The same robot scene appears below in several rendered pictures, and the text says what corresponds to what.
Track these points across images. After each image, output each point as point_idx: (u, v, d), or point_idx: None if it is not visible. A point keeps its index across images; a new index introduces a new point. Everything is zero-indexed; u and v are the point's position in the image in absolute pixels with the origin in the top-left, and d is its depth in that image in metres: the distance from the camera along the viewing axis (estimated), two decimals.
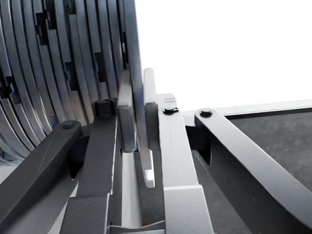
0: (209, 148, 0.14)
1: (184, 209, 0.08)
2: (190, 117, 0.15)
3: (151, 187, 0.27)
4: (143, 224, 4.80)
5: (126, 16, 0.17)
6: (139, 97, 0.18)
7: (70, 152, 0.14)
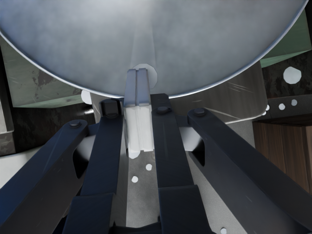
0: (202, 149, 0.14)
1: (181, 210, 0.08)
2: (183, 117, 0.15)
3: None
4: None
5: (254, 62, 0.22)
6: (299, 15, 0.22)
7: (77, 151, 0.14)
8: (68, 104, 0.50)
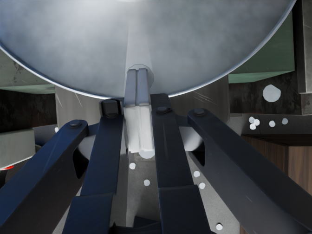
0: (202, 149, 0.14)
1: (181, 210, 0.08)
2: (183, 117, 0.15)
3: None
4: None
5: None
6: None
7: (77, 151, 0.14)
8: (52, 93, 0.49)
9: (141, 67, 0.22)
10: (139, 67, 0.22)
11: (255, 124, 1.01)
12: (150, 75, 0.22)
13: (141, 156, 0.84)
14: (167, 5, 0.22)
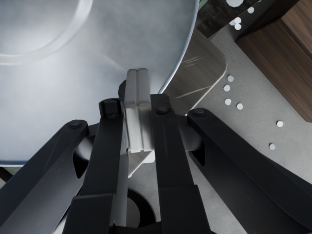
0: (202, 149, 0.14)
1: (181, 210, 0.08)
2: (183, 117, 0.15)
3: (182, 58, 0.22)
4: None
5: (0, 163, 0.23)
6: None
7: (77, 151, 0.14)
8: None
9: None
10: None
11: (237, 22, 0.98)
12: None
13: None
14: None
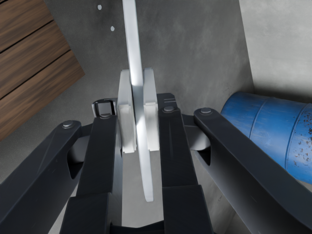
0: (208, 148, 0.14)
1: (184, 209, 0.08)
2: (189, 117, 0.15)
3: (134, 37, 0.18)
4: None
5: None
6: None
7: (71, 152, 0.14)
8: None
9: None
10: None
11: None
12: None
13: None
14: None
